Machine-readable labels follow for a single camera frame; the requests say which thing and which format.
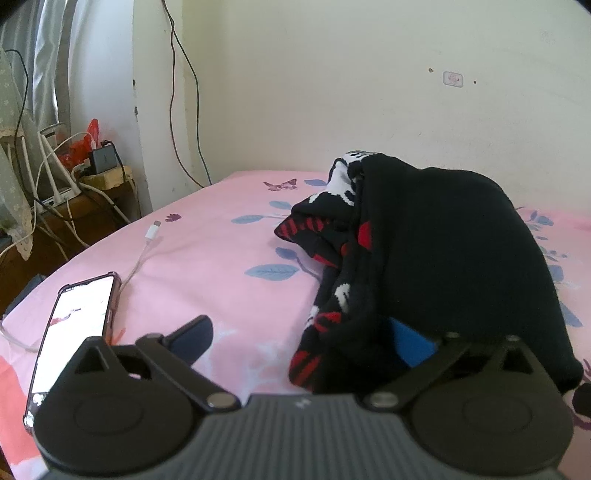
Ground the black red white patterned sweater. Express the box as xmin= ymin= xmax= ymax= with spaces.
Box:
xmin=276 ymin=151 xmax=583 ymax=395

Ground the smartphone in dark case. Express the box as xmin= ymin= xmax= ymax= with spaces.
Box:
xmin=23 ymin=272 xmax=121 ymax=433

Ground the wooden side table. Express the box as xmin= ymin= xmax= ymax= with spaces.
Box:
xmin=1 ymin=183 xmax=136 ymax=311

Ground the white wifi router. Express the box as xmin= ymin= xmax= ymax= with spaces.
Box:
xmin=14 ymin=118 xmax=89 ymax=206

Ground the black power adapter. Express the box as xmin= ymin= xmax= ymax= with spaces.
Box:
xmin=89 ymin=144 xmax=119 ymax=175

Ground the grey floral lace cloth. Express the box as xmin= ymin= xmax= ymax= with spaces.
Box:
xmin=1 ymin=50 xmax=35 ymax=261

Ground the red plastic bag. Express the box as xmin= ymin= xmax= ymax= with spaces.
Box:
xmin=57 ymin=118 xmax=100 ymax=171

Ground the grey window curtain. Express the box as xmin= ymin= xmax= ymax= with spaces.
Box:
xmin=1 ymin=0 xmax=78 ymax=129

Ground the white charging cable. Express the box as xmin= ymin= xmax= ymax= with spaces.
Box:
xmin=0 ymin=220 xmax=164 ymax=354

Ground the small wall sticker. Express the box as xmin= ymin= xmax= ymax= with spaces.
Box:
xmin=443 ymin=71 xmax=464 ymax=88

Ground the black wall cable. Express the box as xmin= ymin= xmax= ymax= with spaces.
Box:
xmin=160 ymin=0 xmax=213 ymax=189

